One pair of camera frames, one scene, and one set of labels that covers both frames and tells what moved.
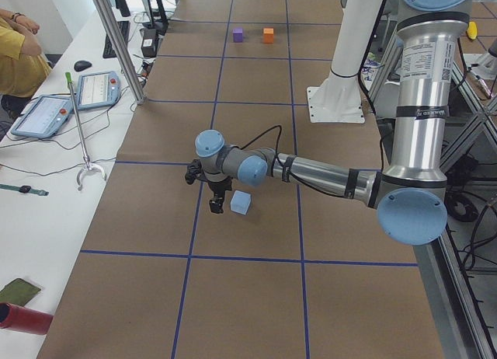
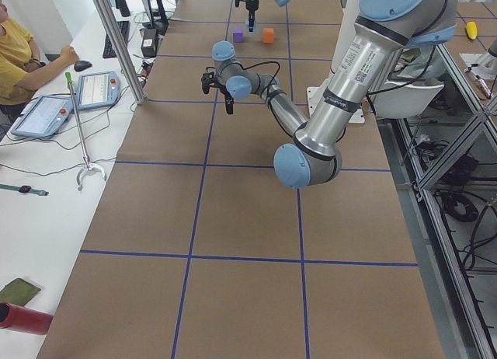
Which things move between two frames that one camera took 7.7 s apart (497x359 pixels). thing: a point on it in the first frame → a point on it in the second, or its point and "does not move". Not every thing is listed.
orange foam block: (268, 35) does not move
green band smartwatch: (25, 189) does not move
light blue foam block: (240, 201) → (255, 28)
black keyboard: (108, 50) does not move
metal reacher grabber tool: (86, 158) does not move
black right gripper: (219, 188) → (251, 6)
